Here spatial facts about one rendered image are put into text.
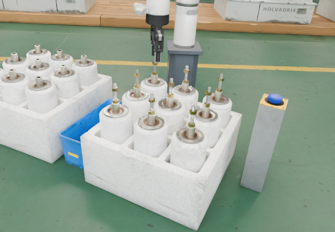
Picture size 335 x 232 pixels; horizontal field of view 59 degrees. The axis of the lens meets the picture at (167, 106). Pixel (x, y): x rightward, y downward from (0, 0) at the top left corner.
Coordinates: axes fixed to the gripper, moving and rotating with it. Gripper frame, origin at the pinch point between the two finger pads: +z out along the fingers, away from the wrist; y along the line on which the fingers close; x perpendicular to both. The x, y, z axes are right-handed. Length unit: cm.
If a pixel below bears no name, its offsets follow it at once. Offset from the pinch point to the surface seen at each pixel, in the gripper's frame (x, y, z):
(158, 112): 1.7, -19.2, 11.0
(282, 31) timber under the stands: -140, 149, 33
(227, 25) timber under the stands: -88, 156, 30
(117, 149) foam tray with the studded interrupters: 14.3, -27.8, 17.2
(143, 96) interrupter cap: 5.2, -11.2, 9.8
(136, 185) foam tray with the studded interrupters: 9.2, -32.3, 27.2
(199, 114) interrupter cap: -9.8, -23.3, 10.0
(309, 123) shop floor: -73, 5, 35
